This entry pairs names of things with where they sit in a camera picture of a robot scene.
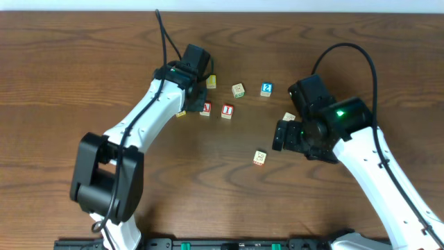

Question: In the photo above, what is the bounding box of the green picture wooden block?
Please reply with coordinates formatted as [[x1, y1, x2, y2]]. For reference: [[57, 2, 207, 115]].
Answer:
[[232, 83, 246, 99]]

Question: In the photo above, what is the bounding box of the yellow airplane picture block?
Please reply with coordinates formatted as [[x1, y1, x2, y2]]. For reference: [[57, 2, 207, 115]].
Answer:
[[176, 110, 187, 117]]

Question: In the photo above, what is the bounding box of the red edged picture block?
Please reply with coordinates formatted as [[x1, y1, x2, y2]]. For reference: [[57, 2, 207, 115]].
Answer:
[[253, 151, 267, 166]]

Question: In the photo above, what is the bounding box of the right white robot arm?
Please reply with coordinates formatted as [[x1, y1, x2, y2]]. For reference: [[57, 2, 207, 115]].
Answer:
[[273, 97, 443, 249]]

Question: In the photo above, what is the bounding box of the yellow top letter block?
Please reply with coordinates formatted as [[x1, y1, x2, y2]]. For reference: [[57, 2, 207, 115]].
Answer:
[[206, 74, 216, 89]]

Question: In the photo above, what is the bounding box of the blue number 2 block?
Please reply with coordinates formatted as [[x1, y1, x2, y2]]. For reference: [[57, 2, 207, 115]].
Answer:
[[260, 82, 273, 97]]

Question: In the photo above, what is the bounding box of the red letter A block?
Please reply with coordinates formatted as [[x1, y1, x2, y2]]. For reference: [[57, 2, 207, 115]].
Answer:
[[200, 102, 212, 116]]

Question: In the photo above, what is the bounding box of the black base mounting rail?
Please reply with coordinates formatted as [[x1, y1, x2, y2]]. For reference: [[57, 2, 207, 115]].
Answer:
[[53, 237, 331, 250]]

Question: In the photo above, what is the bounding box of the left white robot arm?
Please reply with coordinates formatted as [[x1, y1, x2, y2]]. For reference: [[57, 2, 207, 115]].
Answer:
[[69, 61, 207, 249]]

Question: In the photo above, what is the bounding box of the blue edged picture block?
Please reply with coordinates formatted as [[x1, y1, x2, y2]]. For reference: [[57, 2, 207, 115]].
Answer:
[[282, 112, 296, 121]]

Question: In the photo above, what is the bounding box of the red letter I block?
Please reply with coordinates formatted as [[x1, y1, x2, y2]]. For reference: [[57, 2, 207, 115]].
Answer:
[[221, 104, 234, 119]]

